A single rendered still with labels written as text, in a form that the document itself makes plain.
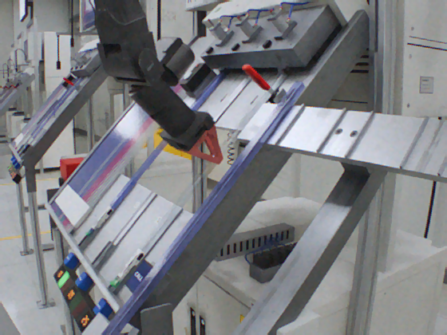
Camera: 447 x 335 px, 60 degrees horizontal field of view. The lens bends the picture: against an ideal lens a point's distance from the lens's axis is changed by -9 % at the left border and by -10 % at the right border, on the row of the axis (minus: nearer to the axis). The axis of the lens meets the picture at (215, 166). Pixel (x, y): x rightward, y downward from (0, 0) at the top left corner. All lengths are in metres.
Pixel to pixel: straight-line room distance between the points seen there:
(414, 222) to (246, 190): 1.98
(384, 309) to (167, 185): 1.45
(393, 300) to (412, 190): 1.47
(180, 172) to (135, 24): 1.72
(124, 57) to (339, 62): 0.40
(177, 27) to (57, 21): 7.48
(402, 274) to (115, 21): 0.90
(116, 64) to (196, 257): 0.32
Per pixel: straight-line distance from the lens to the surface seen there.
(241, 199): 0.69
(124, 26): 0.60
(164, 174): 2.24
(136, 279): 0.63
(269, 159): 0.70
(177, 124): 0.69
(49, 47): 5.33
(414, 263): 1.18
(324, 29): 0.84
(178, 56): 0.70
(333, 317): 0.97
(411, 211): 2.60
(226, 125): 0.83
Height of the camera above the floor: 1.07
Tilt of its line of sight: 11 degrees down
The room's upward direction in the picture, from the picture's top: straight up
